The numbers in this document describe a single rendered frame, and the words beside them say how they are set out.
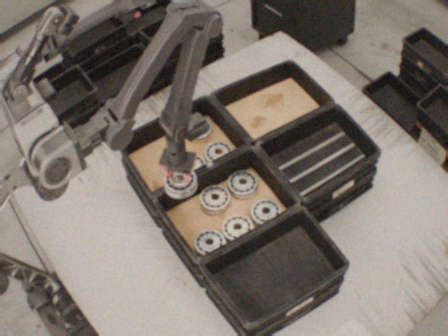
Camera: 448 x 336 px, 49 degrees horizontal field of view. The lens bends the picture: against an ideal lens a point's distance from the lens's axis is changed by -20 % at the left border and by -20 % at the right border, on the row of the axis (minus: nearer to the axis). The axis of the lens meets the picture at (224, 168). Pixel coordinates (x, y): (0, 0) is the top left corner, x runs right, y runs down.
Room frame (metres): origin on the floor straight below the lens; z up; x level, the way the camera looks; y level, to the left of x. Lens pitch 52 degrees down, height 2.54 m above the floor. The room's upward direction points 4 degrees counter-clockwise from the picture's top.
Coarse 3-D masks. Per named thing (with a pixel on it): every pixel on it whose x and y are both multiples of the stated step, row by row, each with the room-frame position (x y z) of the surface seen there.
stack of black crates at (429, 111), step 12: (432, 96) 1.94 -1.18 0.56; (444, 96) 1.96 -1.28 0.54; (420, 108) 1.82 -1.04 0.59; (432, 108) 1.91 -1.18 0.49; (444, 108) 1.91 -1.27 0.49; (420, 120) 1.81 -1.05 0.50; (432, 120) 1.74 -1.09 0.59; (444, 120) 1.82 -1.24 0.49; (420, 132) 1.80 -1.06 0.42; (432, 132) 1.72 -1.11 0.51; (444, 132) 1.65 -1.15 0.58; (444, 144) 1.64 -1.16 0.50
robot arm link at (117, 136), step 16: (192, 0) 1.20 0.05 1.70; (176, 16) 1.12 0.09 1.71; (192, 16) 1.12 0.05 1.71; (208, 16) 1.14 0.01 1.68; (160, 32) 1.12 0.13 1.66; (176, 32) 1.10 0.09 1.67; (160, 48) 1.08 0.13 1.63; (144, 64) 1.07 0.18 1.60; (160, 64) 1.08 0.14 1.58; (128, 80) 1.07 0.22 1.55; (144, 80) 1.05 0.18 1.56; (128, 96) 1.03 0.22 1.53; (96, 112) 1.05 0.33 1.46; (128, 112) 1.02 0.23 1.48; (112, 128) 0.99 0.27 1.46; (128, 128) 0.99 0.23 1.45; (112, 144) 0.96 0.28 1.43
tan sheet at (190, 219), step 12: (252, 168) 1.32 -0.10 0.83; (264, 192) 1.21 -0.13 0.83; (180, 204) 1.19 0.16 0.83; (192, 204) 1.18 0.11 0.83; (240, 204) 1.17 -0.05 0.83; (252, 204) 1.17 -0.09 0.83; (180, 216) 1.14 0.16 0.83; (192, 216) 1.14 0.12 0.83; (204, 216) 1.13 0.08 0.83; (216, 216) 1.13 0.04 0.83; (228, 216) 1.13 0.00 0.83; (180, 228) 1.09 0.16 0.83; (192, 228) 1.09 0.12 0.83; (204, 228) 1.08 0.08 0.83; (216, 228) 1.08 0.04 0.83; (192, 240) 1.04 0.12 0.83
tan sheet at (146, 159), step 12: (216, 132) 1.50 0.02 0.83; (156, 144) 1.46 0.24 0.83; (192, 144) 1.45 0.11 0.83; (204, 144) 1.44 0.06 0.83; (132, 156) 1.41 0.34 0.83; (144, 156) 1.41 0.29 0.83; (156, 156) 1.41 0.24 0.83; (144, 168) 1.35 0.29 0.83; (156, 168) 1.35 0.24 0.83; (156, 180) 1.30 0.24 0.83
